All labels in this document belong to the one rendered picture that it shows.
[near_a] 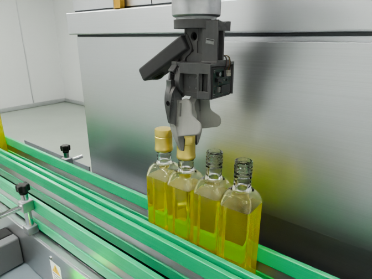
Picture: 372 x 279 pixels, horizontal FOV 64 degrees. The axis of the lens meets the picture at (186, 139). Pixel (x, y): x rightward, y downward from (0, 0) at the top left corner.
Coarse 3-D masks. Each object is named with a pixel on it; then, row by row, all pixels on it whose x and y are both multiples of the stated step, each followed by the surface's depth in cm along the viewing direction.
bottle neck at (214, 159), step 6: (210, 150) 52; (216, 150) 52; (210, 156) 50; (216, 156) 50; (222, 156) 51; (210, 162) 50; (216, 162) 50; (222, 162) 51; (210, 168) 50; (216, 168) 50; (210, 174) 51; (216, 174) 51
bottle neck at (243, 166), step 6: (240, 162) 48; (246, 162) 48; (252, 162) 47; (234, 168) 47; (240, 168) 46; (246, 168) 46; (234, 174) 48; (240, 174) 47; (246, 174) 46; (234, 180) 48; (240, 180) 47; (246, 180) 47; (234, 186) 48; (240, 186) 47; (246, 186) 47
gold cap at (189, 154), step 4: (184, 136) 52; (188, 136) 52; (192, 136) 52; (188, 140) 52; (192, 140) 52; (184, 144) 52; (188, 144) 52; (192, 144) 53; (184, 148) 52; (188, 148) 52; (192, 148) 53; (180, 152) 53; (184, 152) 53; (188, 152) 53; (192, 152) 53; (180, 156) 53; (184, 156) 53; (188, 156) 53; (192, 156) 53; (184, 160) 53; (188, 160) 53
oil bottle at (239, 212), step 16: (224, 192) 49; (240, 192) 47; (256, 192) 48; (224, 208) 48; (240, 208) 47; (256, 208) 48; (224, 224) 49; (240, 224) 47; (256, 224) 50; (224, 240) 50; (240, 240) 48; (256, 240) 51; (224, 256) 51; (240, 256) 49; (256, 256) 53
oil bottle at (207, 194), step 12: (204, 180) 52; (216, 180) 51; (228, 180) 53; (204, 192) 51; (216, 192) 50; (204, 204) 52; (216, 204) 50; (204, 216) 52; (216, 216) 51; (204, 228) 53; (216, 228) 52; (204, 240) 54; (216, 240) 53; (216, 252) 53
